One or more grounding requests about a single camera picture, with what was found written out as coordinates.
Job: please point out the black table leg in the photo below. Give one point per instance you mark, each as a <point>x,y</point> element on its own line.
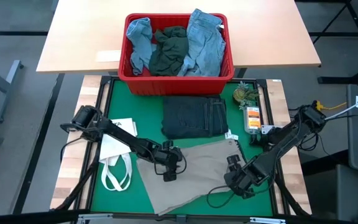
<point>241,72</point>

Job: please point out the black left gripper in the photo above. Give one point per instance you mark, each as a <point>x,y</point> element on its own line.
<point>168,158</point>

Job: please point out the green table mat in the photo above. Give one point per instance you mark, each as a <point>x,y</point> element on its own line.
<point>141,105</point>

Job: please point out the grey box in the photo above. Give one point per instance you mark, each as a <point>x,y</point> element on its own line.
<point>334,193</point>

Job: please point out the beige garment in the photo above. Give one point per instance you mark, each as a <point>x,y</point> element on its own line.
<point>197,174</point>

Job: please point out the black aluminium table frame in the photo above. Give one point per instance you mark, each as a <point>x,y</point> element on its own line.
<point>106,80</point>

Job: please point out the small artificial potted plant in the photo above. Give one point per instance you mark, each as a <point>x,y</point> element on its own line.
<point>244,93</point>

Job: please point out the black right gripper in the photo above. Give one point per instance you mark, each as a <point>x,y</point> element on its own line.
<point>239,180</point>

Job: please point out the light wood table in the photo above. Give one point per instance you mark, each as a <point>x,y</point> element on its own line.
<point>79,37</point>

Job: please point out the cream canvas tote bag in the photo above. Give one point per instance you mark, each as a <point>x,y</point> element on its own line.
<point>113,147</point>

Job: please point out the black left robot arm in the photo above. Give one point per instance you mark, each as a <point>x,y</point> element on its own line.
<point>120,135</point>

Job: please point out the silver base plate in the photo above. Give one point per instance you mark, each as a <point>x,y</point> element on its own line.
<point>267,129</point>

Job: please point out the black diagonal strut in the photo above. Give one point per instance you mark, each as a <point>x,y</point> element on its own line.
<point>291,194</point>
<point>77,183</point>

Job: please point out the pale blue denim garment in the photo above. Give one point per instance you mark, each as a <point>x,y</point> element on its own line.
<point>204,43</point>

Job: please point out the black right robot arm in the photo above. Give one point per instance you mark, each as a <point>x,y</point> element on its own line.
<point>278,146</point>

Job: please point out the grey metal stand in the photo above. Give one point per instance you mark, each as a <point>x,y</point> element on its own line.
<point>7,90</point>

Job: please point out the white paper label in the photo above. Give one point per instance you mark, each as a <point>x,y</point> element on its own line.
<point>108,56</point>

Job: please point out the silver frame bracket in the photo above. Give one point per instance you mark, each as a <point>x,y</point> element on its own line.
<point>89,219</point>
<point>267,220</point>

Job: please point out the black metal stand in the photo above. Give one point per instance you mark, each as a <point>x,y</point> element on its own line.
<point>346,80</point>

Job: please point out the dark green garment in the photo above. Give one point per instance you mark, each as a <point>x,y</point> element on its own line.
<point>169,53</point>

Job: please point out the red plastic laundry bin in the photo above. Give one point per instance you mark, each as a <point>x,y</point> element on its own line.
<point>172,85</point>

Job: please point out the dark blue denim jeans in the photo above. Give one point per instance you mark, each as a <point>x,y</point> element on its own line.
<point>191,116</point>

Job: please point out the white paper tag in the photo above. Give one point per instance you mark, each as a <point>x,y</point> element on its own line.
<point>231,135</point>

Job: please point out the orange and white card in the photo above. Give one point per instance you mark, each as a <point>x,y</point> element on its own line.
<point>253,119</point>

